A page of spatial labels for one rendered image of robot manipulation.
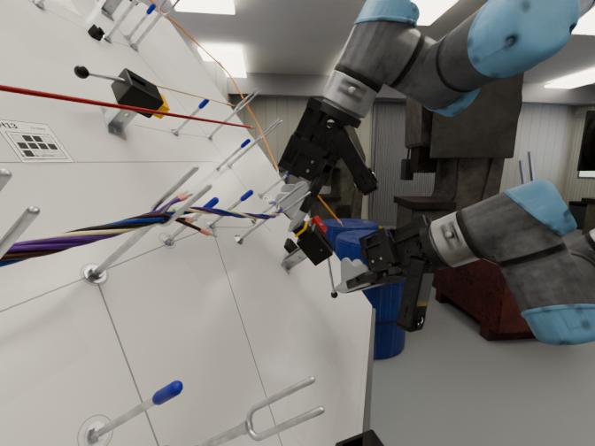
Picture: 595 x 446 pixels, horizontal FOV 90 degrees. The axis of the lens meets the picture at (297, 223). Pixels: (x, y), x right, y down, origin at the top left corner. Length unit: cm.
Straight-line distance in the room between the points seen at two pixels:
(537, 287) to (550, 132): 875
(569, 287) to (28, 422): 50
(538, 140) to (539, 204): 852
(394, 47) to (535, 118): 847
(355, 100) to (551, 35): 21
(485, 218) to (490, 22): 22
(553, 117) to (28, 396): 923
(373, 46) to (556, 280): 36
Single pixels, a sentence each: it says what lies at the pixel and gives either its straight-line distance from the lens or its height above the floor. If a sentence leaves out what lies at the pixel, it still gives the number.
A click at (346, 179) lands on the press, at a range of 559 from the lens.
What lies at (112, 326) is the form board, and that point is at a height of 113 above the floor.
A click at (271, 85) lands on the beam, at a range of 605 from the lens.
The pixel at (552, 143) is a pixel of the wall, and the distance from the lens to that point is 923.
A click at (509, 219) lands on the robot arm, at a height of 120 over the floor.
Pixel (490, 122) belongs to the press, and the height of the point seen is 174.
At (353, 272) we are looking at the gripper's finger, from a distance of 55.
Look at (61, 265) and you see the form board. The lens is 31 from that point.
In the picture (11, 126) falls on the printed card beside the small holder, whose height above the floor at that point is 130.
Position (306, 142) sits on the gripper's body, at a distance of 46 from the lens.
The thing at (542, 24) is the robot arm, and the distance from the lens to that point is 38.
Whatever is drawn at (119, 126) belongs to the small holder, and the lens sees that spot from 47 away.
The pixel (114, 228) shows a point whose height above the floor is 122.
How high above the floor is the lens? 126
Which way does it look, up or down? 10 degrees down
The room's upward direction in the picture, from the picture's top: straight up
